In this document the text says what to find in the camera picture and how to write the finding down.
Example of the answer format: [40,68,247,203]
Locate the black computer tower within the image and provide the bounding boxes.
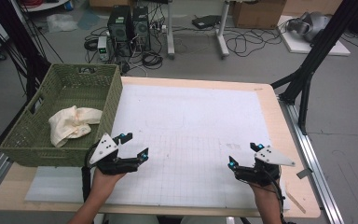
[131,5,152,52]
[107,5,133,58]

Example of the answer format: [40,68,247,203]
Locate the white power supply box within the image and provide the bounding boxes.
[97,35,111,63]

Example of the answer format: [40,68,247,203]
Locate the hand-held gripper cable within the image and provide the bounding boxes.
[260,167,290,224]
[80,141,101,203]

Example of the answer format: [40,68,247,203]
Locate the person's left hand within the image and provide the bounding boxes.
[90,169,127,200]

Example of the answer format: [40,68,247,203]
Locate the white desk leg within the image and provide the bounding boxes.
[216,0,231,59]
[166,0,176,60]

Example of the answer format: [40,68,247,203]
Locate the person's right hand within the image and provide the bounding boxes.
[249,180,283,203]

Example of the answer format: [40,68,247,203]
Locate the grey tape piece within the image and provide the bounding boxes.
[296,167,314,180]

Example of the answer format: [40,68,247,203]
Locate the cream printed cloth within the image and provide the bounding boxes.
[48,105,103,148]

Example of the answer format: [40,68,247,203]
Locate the black metal stand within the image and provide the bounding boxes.
[269,0,358,135]
[0,0,52,102]

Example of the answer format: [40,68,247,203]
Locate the green woven basket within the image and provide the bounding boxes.
[0,63,124,168]

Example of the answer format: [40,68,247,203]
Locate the white floor board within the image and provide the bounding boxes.
[277,15,351,57]

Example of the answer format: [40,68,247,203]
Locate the tangle of black floor cables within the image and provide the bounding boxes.
[223,26,288,58]

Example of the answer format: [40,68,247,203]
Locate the coiled black cable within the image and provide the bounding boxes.
[141,50,164,70]

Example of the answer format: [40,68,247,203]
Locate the thin wooden stick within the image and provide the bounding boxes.
[284,189,308,215]

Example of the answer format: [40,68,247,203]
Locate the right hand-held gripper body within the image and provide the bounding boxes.
[234,145,296,188]

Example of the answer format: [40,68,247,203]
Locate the flat black box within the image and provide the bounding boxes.
[191,14,222,30]

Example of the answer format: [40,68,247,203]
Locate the clear plastic bag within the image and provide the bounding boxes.
[46,13,79,34]

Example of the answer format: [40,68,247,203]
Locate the left hand-held gripper cable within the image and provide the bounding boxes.
[80,141,101,203]

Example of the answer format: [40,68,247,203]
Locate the right hand-held gripper cable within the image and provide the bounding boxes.
[260,167,290,224]

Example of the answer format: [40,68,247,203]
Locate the brown cardboard box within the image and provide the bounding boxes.
[232,0,287,30]

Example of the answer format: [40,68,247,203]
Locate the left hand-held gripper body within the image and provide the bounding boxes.
[89,133,139,175]

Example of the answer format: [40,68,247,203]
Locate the grey headset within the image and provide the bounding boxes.
[286,11,332,43]

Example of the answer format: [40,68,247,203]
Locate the blue floor sheet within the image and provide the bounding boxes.
[76,8,103,31]

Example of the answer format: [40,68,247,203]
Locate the white grid mat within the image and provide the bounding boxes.
[24,83,292,211]

